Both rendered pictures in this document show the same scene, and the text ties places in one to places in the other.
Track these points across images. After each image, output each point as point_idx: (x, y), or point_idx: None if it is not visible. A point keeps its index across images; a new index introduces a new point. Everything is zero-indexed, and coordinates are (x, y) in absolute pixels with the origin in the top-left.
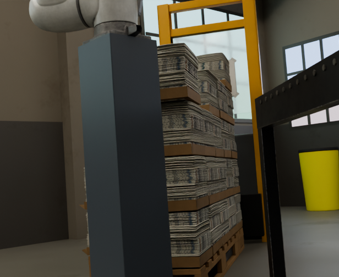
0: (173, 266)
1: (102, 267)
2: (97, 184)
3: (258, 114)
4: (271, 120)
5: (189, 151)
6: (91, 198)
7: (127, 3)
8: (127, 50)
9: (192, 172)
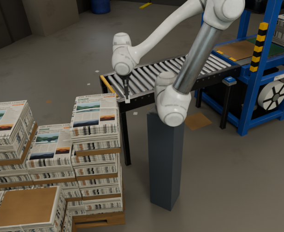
0: (122, 187)
1: (174, 188)
2: (176, 165)
3: (124, 107)
4: (139, 106)
5: None
6: (173, 174)
7: None
8: None
9: None
